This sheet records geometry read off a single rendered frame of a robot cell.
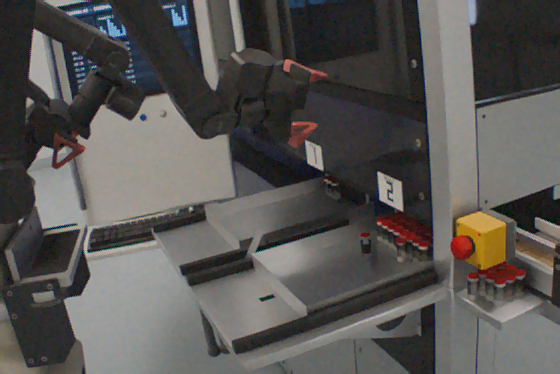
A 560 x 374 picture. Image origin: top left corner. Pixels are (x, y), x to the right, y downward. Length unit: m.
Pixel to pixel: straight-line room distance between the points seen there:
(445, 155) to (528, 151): 0.19
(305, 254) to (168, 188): 0.71
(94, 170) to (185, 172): 0.28
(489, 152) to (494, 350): 0.42
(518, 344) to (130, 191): 1.20
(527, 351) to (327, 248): 0.49
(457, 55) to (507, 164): 0.23
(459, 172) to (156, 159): 1.07
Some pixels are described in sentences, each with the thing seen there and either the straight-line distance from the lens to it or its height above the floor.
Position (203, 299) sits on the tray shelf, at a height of 0.88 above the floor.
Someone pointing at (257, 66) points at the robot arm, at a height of 1.32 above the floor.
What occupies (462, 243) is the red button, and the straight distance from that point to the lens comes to 1.00.
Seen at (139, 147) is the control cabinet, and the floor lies 1.02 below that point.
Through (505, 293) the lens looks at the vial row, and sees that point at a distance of 1.08.
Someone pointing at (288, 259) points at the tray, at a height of 0.88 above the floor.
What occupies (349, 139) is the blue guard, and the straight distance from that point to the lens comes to 1.32.
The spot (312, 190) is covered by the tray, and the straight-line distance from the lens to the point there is 1.67.
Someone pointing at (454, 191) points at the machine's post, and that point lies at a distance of 1.05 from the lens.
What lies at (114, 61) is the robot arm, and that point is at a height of 1.34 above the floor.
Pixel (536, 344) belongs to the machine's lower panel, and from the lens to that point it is 1.38.
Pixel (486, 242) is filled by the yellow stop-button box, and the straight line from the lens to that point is 1.01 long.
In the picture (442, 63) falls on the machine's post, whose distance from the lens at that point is 0.99.
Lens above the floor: 1.44
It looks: 18 degrees down
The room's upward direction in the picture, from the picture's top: 8 degrees counter-clockwise
